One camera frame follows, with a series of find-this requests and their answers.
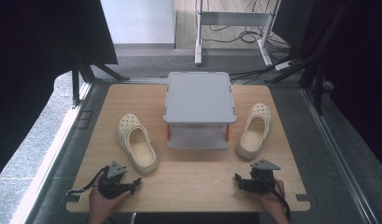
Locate grey shoe rack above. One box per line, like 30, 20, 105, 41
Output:
163, 71, 237, 151

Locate black curtain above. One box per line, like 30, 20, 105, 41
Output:
300, 0, 382, 174
0, 0, 119, 185

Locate left hand-held gripper black cable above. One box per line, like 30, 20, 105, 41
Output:
65, 166, 110, 198

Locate cream clog shoe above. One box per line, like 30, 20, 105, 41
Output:
235, 103, 273, 161
116, 113, 160, 175

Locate right hand-held gripper black cable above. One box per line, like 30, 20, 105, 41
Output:
259, 176, 292, 220

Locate black floor cables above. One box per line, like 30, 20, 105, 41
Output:
200, 0, 304, 86

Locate person's left hand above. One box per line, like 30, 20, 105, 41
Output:
87, 173, 133, 224

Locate person's right hand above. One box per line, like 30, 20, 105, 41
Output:
256, 178, 291, 224

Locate hand-held gripper black cable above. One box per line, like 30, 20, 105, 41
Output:
65, 166, 110, 198
259, 176, 292, 220

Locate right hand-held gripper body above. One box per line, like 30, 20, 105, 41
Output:
248, 159, 282, 196

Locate white power strip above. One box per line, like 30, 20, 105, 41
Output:
274, 60, 296, 72

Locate white desk frame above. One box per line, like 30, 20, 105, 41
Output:
194, 0, 282, 67

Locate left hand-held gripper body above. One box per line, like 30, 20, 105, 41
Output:
97, 161, 133, 200

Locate black metal stand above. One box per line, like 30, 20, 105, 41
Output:
70, 46, 131, 108
263, 0, 355, 117

